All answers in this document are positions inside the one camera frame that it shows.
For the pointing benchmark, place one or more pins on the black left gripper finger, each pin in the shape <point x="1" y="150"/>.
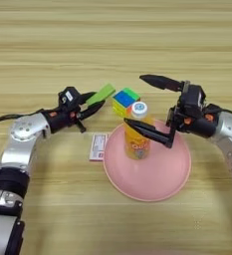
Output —
<point x="91" y="111"/>
<point x="86" y="96"/>

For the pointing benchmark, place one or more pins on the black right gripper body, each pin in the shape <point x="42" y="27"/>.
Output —
<point x="200" y="124"/>

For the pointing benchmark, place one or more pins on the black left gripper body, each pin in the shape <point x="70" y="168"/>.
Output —
<point x="61" y="119"/>

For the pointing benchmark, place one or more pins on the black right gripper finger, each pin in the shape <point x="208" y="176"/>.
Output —
<point x="149" y="132"/>
<point x="162" y="81"/>

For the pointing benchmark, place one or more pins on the green rectangular block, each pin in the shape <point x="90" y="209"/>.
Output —
<point x="102" y="93"/>

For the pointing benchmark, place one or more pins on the orange juice bottle white cap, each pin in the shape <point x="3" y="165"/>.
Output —
<point x="137" y="146"/>

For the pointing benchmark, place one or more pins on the multicolour puzzle cube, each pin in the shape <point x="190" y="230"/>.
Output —
<point x="124" y="98"/>

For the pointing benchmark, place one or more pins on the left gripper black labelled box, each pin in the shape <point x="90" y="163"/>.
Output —
<point x="67" y="96"/>

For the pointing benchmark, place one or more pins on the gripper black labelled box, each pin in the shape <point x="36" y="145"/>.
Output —
<point x="67" y="96"/>
<point x="192" y="98"/>

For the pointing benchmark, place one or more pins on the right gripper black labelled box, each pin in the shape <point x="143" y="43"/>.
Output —
<point x="192" y="98"/>

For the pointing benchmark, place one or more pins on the pink white card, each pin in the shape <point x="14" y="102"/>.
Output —
<point x="97" y="147"/>

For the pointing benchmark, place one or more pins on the pink round plate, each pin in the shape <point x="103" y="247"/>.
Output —
<point x="154" y="179"/>

